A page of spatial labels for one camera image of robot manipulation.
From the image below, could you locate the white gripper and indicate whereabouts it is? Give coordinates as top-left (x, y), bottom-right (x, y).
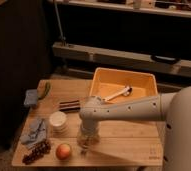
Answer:
top-left (77, 131), bottom-right (100, 147)

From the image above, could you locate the silver metal fork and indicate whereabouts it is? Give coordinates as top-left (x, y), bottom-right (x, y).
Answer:
top-left (81, 145), bottom-right (89, 155)

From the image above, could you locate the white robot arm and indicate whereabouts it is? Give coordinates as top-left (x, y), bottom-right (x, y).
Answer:
top-left (79, 86), bottom-right (191, 171)

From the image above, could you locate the red apple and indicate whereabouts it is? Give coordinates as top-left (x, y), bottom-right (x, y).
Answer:
top-left (56, 143), bottom-right (72, 160)

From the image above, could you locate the dark striped rectangular block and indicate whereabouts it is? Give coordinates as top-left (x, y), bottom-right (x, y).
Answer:
top-left (59, 100), bottom-right (80, 112)

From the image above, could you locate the bunch of dark grapes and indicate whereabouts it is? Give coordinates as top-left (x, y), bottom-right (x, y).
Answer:
top-left (22, 140), bottom-right (51, 165)

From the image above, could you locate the blue crumpled cloth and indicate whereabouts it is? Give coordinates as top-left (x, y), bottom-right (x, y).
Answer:
top-left (20, 118), bottom-right (47, 149)

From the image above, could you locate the yellow plastic bin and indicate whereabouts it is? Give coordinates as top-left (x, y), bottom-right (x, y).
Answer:
top-left (89, 68), bottom-right (158, 104)

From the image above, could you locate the white spoon in bin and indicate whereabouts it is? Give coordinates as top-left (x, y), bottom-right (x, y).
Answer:
top-left (104, 86), bottom-right (132, 101)

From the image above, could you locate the green cucumber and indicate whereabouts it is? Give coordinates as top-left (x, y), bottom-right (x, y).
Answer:
top-left (38, 82), bottom-right (51, 100)

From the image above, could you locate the blue sponge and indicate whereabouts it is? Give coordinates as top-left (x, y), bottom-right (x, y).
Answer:
top-left (24, 89), bottom-right (38, 107)

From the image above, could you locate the grey metal pole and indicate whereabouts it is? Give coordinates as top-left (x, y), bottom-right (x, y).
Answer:
top-left (53, 0), bottom-right (66, 46)

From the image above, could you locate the wooden shelf unit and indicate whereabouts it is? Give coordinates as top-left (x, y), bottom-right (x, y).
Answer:
top-left (53, 0), bottom-right (191, 78)

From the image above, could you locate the black handle on shelf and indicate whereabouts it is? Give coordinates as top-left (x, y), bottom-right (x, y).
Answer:
top-left (151, 55), bottom-right (180, 65)

